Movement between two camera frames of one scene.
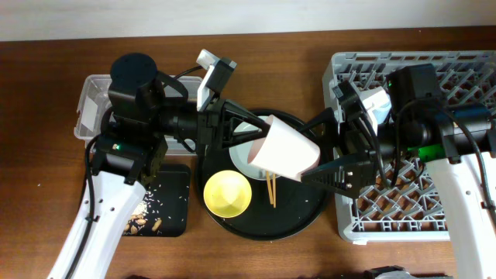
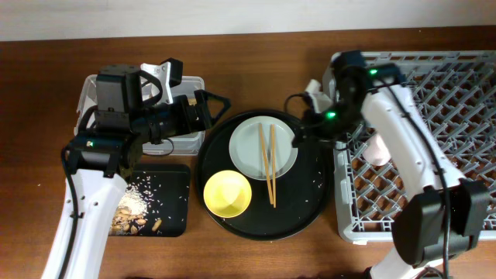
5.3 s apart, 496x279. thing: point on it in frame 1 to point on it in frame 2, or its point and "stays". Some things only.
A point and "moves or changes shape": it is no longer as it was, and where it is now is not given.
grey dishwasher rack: (415, 209) stays
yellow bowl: (227, 194) stays
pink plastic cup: (279, 148) moves or changes shape
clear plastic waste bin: (92, 101) stays
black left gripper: (210, 125) to (187, 122)
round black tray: (279, 208) stays
